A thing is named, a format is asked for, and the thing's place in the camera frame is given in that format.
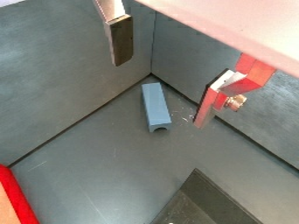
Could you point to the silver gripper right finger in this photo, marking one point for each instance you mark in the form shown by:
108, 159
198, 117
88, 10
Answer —
223, 93

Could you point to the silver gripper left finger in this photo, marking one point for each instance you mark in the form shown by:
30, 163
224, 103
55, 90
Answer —
119, 29

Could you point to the blue arch block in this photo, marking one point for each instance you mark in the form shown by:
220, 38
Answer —
155, 107

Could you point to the black curved fixture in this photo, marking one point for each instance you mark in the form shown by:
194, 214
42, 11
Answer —
202, 203

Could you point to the red shape sorter base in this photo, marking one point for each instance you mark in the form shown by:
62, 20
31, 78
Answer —
15, 208

